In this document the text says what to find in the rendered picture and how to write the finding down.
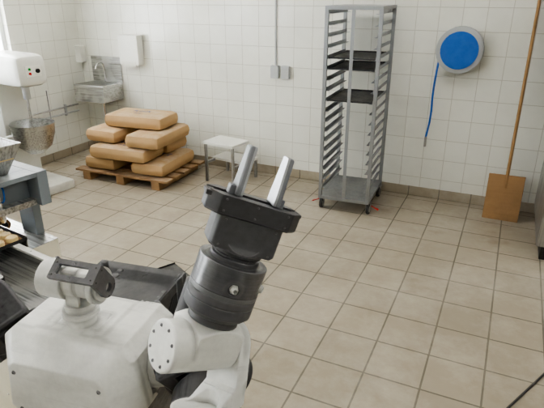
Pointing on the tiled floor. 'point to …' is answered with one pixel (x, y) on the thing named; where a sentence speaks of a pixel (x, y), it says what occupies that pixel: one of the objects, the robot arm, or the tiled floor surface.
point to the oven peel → (503, 183)
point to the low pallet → (125, 175)
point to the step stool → (227, 154)
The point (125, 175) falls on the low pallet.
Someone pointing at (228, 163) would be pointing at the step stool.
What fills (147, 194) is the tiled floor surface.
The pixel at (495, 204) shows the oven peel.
